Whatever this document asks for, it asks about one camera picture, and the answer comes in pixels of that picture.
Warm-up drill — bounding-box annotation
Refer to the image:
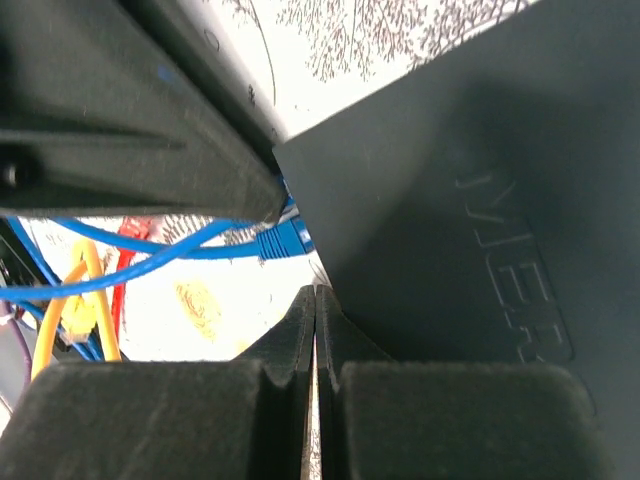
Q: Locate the floral table mat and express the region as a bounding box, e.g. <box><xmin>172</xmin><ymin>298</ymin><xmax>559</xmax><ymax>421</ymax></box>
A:
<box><xmin>0</xmin><ymin>0</ymin><xmax>544</xmax><ymax>480</ymax></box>

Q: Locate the black network switch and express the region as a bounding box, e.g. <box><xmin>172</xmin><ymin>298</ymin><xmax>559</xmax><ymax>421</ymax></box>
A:
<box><xmin>274</xmin><ymin>1</ymin><xmax>639</xmax><ymax>479</ymax></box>

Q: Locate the red ethernet cable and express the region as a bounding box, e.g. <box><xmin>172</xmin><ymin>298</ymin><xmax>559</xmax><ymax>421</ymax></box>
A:
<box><xmin>110</xmin><ymin>215</ymin><xmax>154</xmax><ymax>346</ymax></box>

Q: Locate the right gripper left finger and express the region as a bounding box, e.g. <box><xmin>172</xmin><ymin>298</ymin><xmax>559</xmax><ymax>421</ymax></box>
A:
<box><xmin>1</xmin><ymin>286</ymin><xmax>316</xmax><ymax>479</ymax></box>

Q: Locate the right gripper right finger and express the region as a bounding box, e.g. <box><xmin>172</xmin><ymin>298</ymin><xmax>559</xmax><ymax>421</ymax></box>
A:
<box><xmin>315</xmin><ymin>286</ymin><xmax>616</xmax><ymax>479</ymax></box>

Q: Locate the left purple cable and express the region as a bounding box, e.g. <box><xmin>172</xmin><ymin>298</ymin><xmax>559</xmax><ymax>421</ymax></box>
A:
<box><xmin>0</xmin><ymin>312</ymin><xmax>34</xmax><ymax>391</ymax></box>

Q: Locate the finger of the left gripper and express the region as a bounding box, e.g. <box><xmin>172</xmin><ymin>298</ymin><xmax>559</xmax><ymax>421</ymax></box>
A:
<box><xmin>124</xmin><ymin>0</ymin><xmax>289</xmax><ymax>150</ymax></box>
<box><xmin>1</xmin><ymin>1</ymin><xmax>286</xmax><ymax>222</ymax></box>

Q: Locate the yellow ethernet cable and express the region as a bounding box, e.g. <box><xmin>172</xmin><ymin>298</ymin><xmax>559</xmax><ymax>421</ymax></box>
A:
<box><xmin>30</xmin><ymin>259</ymin><xmax>91</xmax><ymax>381</ymax></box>
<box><xmin>59</xmin><ymin>238</ymin><xmax>124</xmax><ymax>362</ymax></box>

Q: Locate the blue ethernet cable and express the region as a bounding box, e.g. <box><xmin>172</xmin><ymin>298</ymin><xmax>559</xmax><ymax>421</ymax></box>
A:
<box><xmin>0</xmin><ymin>177</ymin><xmax>301</xmax><ymax>361</ymax></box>
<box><xmin>49</xmin><ymin>217</ymin><xmax>316</xmax><ymax>262</ymax></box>

